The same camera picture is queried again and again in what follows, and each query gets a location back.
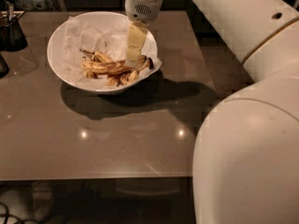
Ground white robot base under table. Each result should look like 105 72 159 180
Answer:
0 181 54 224

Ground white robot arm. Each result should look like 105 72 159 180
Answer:
192 0 299 224

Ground dark round object at edge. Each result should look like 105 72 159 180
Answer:
0 54 9 78

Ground white ceramic bowl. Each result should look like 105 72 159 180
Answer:
47 11 159 96

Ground ripe spotted banana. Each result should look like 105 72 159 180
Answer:
81 55 152 75

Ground white paper liner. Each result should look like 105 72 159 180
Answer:
58 12 162 94

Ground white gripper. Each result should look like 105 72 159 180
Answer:
125 0 163 67

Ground black cable on floor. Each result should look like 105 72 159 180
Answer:
0 202 36 224

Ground dark glass utensil holder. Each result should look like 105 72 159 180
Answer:
0 2 28 52

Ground brown banana peel pieces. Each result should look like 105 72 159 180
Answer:
81 49 154 86

